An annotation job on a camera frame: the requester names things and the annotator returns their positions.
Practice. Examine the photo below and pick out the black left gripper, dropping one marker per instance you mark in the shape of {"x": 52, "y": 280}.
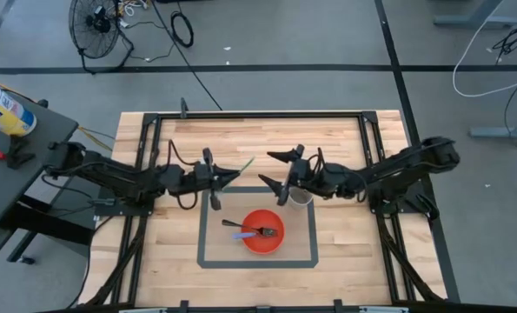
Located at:
{"x": 203, "y": 178}

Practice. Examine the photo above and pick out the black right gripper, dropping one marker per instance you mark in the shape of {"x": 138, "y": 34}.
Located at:
{"x": 306, "y": 176}

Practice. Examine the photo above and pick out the green plastic utensil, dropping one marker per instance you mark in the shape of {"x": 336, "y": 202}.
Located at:
{"x": 247, "y": 164}

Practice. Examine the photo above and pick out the dark metal fork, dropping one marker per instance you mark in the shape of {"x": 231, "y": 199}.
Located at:
{"x": 269, "y": 231}

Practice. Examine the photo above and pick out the blue plastic spoon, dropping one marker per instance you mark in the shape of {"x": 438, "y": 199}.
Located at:
{"x": 243, "y": 235}

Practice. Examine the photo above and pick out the red plastic bowl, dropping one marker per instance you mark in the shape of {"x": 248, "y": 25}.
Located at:
{"x": 262, "y": 245}

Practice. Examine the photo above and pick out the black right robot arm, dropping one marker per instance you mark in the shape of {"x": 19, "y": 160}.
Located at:
{"x": 393, "y": 171}

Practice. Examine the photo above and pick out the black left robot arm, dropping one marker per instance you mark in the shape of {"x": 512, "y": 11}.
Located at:
{"x": 119, "y": 178}

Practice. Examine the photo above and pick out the white paper cup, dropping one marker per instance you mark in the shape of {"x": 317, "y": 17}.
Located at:
{"x": 300, "y": 200}

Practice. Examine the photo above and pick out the black floor fan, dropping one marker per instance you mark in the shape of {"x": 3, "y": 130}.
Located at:
{"x": 94, "y": 26}

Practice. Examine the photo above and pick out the black clamp tool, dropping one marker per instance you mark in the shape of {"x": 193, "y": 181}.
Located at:
{"x": 17, "y": 152}

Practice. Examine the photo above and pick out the dark grey side table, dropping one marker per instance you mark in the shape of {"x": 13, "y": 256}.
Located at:
{"x": 6, "y": 195}

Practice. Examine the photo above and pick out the yellow wipes canister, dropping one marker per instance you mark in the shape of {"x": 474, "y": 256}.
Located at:
{"x": 6, "y": 113}

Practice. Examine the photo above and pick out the black aluminium rig frame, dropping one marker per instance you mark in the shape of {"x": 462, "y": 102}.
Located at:
{"x": 262, "y": 115}

